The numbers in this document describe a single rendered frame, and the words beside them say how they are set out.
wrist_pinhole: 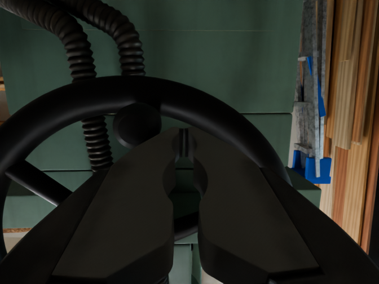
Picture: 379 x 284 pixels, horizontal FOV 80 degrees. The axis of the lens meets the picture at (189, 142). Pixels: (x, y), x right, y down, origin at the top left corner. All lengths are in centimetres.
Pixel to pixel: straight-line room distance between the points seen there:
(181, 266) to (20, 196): 29
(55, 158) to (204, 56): 28
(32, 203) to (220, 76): 37
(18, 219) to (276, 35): 50
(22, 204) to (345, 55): 169
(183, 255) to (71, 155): 23
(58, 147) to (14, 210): 13
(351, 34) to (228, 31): 143
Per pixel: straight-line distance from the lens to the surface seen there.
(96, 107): 18
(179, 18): 37
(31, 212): 47
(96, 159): 26
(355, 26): 180
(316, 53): 128
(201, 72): 36
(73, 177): 42
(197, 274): 95
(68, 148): 41
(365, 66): 175
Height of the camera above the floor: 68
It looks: 12 degrees up
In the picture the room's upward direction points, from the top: 180 degrees clockwise
